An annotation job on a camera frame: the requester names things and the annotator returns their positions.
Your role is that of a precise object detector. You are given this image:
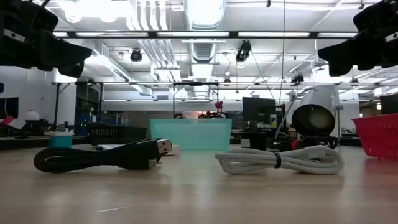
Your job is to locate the green translucent plastic bin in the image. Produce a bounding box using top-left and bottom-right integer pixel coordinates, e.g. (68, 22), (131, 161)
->
(149, 118), (233, 152)

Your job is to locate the black background rig frame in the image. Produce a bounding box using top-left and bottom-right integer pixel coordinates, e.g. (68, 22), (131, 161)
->
(172, 82), (220, 118)

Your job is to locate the black ceiling spotlight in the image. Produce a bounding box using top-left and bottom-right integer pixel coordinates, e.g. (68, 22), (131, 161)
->
(235, 39), (252, 63)
(129, 48), (143, 63)

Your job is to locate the silver ceiling air duct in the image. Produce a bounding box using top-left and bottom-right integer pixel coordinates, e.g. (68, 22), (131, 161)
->
(183, 0), (228, 63)

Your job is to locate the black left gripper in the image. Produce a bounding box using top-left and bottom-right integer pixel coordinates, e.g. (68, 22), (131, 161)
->
(0, 29), (93, 78)

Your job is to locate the black USB cable bundle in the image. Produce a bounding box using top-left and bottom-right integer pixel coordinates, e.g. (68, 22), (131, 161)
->
(33, 138), (173, 174)

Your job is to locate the white globe lamp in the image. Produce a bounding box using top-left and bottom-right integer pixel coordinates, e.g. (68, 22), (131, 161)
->
(24, 109), (40, 122)

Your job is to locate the white USB cable bundle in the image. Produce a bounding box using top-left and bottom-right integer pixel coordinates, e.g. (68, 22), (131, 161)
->
(214, 145), (345, 175)

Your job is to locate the red perforated plastic basket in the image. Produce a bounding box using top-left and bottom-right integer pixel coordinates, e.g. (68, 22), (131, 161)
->
(351, 113), (398, 161)

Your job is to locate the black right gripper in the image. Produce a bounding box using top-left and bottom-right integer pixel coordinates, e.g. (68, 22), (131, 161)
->
(317, 30), (398, 77)

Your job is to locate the white plastic container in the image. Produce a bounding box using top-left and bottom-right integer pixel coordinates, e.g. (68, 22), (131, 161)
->
(291, 86), (345, 147)

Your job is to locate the small black cube adapter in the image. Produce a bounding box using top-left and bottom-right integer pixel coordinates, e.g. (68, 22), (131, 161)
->
(241, 132), (269, 150)

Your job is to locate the black computer monitor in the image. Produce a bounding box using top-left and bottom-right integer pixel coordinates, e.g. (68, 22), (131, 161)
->
(242, 96), (277, 124)
(0, 96), (19, 120)

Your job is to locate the black aluminium rig frame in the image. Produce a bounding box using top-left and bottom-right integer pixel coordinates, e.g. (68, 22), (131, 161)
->
(52, 30), (358, 39)

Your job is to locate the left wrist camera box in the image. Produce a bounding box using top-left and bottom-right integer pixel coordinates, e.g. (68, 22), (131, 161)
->
(0, 0), (59, 32)

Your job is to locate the teal and white adapter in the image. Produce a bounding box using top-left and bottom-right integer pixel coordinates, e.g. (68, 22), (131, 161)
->
(49, 130), (75, 149)

